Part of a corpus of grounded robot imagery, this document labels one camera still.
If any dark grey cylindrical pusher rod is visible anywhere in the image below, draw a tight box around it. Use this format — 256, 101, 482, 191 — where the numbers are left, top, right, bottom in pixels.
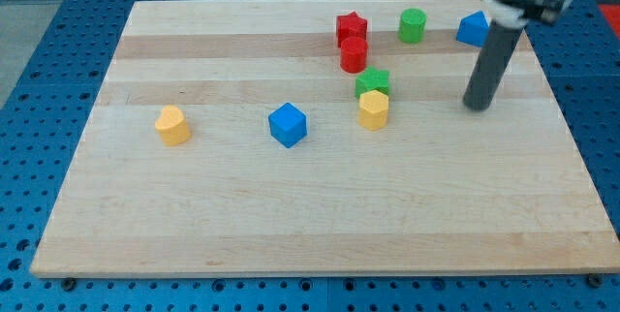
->
462, 21, 523, 111

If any green star block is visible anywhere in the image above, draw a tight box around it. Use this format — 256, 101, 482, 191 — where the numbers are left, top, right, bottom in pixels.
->
355, 67, 390, 98

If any red star block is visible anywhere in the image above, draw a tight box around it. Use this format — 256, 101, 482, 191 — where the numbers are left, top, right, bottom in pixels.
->
336, 12, 368, 47

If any blue triangle block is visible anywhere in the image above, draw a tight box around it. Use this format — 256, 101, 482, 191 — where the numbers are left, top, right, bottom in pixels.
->
455, 11, 489, 47

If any green cylinder block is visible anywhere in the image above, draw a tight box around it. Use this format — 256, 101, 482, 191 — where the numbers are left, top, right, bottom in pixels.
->
397, 8, 426, 44

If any yellow hexagon block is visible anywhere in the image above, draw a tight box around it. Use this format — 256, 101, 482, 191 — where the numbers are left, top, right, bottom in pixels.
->
358, 90, 389, 131

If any red cylinder block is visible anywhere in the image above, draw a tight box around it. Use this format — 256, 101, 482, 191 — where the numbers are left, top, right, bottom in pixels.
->
340, 37, 368, 74

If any blue cube block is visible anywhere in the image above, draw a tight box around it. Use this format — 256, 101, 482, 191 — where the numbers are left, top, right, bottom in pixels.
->
268, 103, 307, 148

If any light wooden board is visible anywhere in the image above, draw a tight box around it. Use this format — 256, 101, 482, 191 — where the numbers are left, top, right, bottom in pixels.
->
30, 0, 619, 278

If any yellow heart block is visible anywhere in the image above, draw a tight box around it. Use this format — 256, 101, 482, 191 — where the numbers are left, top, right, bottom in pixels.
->
154, 105, 192, 146

